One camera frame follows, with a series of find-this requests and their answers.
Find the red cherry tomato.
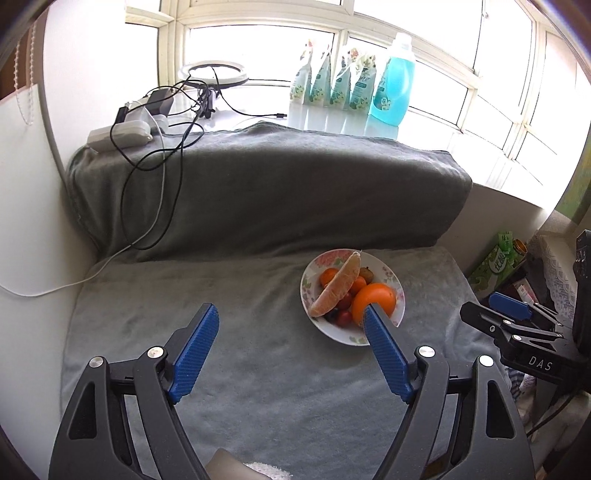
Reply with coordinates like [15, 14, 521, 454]
[335, 292, 355, 311]
[335, 310, 355, 328]

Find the peeled pomelo segment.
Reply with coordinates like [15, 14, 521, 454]
[308, 251, 362, 318]

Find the dark purple plum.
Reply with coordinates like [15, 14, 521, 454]
[324, 309, 339, 323]

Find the white gloved right hand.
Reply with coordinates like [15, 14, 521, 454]
[509, 370, 537, 425]

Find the white gloved left hand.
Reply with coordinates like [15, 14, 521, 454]
[205, 448, 291, 480]

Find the white lace cloth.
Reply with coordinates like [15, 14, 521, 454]
[529, 234, 577, 320]

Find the green printed box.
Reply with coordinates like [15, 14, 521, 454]
[468, 231, 528, 300]

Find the large orange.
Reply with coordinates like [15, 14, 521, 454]
[351, 283, 397, 328]

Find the small mandarin with stem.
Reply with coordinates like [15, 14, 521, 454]
[349, 276, 367, 297]

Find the floral white ceramic plate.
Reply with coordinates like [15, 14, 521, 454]
[300, 249, 406, 347]

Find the small mandarin back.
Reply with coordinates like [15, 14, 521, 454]
[318, 268, 339, 289]

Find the grey sofa back cushion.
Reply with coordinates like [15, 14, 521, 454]
[67, 122, 472, 261]

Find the white power adapter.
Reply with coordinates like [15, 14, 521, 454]
[86, 120, 152, 152]

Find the dark power adapter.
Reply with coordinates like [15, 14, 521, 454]
[145, 88, 175, 117]

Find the blue detergent bottle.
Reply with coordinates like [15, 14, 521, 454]
[370, 32, 416, 127]

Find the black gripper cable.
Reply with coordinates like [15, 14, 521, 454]
[526, 391, 578, 437]

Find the white cable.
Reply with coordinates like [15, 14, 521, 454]
[0, 117, 168, 298]

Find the white ring light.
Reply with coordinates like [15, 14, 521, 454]
[177, 60, 249, 89]

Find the white window frame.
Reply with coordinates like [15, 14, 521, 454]
[125, 0, 591, 163]

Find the white beaded blind cord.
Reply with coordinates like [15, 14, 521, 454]
[12, 20, 38, 127]

